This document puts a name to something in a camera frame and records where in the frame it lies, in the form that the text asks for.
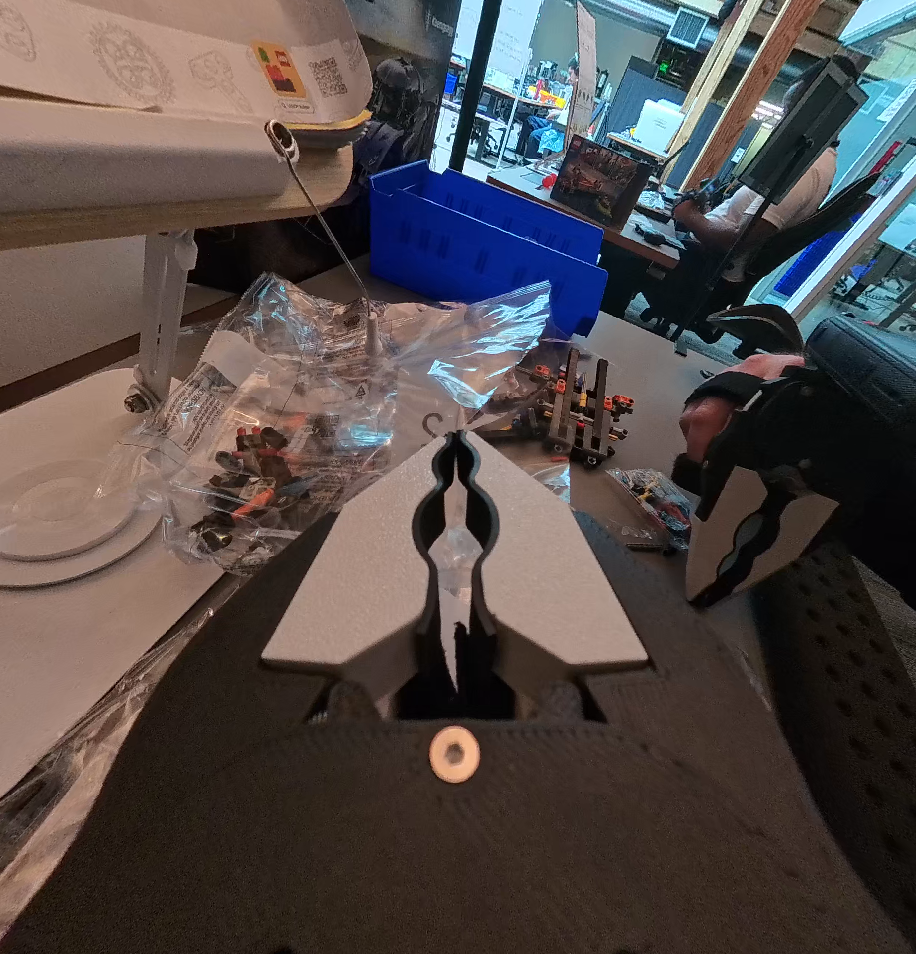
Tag black vertical post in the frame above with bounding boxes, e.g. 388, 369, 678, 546
449, 0, 505, 174

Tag black perforated board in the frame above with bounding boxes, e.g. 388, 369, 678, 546
754, 537, 916, 954

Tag white container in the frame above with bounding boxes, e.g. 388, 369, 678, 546
635, 97, 687, 155

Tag blue plastic bin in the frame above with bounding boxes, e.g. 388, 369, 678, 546
367, 159, 610, 338

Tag wooden post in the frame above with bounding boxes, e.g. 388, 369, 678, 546
680, 0, 826, 192

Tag tall cardboard box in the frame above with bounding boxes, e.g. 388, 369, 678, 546
564, 0, 602, 144

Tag black office chair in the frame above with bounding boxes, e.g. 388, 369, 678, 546
640, 173, 880, 351

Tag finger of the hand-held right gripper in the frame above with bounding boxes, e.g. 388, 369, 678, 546
683, 466, 773, 608
705, 488, 840, 608

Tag clear bag long dark parts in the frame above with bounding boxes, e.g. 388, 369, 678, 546
0, 641, 175, 903

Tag person's right hand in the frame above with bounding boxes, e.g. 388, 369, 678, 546
677, 352, 808, 467

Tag wooden background desk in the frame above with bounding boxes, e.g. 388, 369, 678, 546
486, 166, 684, 271

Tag instruction booklet stack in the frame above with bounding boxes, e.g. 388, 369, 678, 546
0, 0, 374, 144

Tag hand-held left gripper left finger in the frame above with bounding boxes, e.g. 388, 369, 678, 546
261, 431, 459, 708

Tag black tilted panel on pole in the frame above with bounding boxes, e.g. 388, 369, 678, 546
672, 58, 870, 355

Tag white tapered rod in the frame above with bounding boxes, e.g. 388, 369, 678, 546
124, 230, 199, 416

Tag small zip bag colourful parts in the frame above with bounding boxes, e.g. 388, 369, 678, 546
605, 467, 695, 557

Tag clear bag red black parts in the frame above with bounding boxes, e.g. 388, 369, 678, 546
139, 326, 399, 576

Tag clear bag tall white label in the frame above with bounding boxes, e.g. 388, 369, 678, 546
234, 272, 556, 481

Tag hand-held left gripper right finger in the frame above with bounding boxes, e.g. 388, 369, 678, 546
460, 429, 651, 708

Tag grey lego chassis assembly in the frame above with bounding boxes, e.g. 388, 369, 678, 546
475, 345, 639, 472

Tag colourful lego set box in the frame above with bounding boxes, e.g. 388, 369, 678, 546
549, 134, 654, 230

